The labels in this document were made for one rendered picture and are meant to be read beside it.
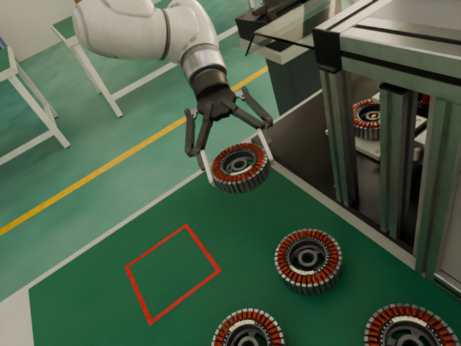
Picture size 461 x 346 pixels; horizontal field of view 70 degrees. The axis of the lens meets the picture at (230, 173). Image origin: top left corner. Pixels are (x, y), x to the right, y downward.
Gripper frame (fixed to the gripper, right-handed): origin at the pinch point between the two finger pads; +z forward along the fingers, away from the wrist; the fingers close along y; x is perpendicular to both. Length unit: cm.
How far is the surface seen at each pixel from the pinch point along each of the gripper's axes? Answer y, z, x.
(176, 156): 43, -75, -145
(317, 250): -7.8, 19.4, -2.2
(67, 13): 204, -515, -359
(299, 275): -3.0, 22.3, 2.3
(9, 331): 57, 14, -7
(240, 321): 8.0, 25.7, 4.4
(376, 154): -26.8, 5.3, -8.4
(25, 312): 54, 11, -8
